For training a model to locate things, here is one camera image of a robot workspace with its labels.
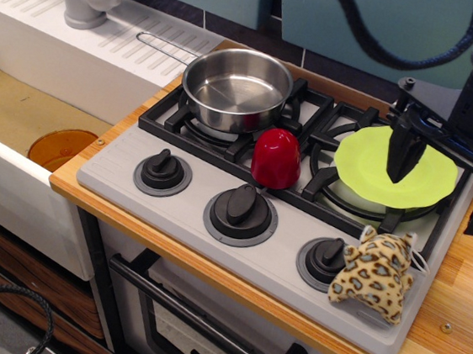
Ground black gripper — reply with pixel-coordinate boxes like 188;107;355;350
386;77;473;235

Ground leopard spotted stuffed cheetah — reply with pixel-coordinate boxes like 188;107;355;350
327;225;417;325

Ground wooden drawer fronts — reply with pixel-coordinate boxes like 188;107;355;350
0;225;109;354

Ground black stove knob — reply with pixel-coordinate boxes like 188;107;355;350
203;184;279;248
296;237;346;293
133;148;193;198

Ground black burner grate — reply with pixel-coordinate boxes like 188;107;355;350
260;95;473;277
138;78;336;201

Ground black middle stove knob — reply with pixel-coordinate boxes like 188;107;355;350
203;184;279;248

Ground black right stove knob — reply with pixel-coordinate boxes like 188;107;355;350
296;237;346;293

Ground black right burner grate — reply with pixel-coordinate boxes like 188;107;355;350
260;95;473;277

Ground black left burner grate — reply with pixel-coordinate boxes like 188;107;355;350
138;78;336;201

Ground lime green plate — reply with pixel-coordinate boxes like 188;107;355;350
334;126;459;209

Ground red toy sweet potato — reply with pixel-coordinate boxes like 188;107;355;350
250;128;301;190

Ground white toy sink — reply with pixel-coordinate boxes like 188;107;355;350
0;0;221;281

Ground black oven door handle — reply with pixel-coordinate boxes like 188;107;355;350
109;249;308;354

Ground stainless steel pan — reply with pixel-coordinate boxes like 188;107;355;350
136;31;294;134

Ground oven door with window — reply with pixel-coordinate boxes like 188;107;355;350
100;224;322;354

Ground black left stove knob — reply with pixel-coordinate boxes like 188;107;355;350
133;148;193;198

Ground grey toy stove top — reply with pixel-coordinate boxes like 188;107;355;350
60;71;473;354

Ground black braided cable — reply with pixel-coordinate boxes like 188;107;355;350
323;0;473;77

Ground black cable lower left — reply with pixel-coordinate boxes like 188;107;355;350
0;283;59;354

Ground orange sink drain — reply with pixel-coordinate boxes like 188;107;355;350
27;129;98;172

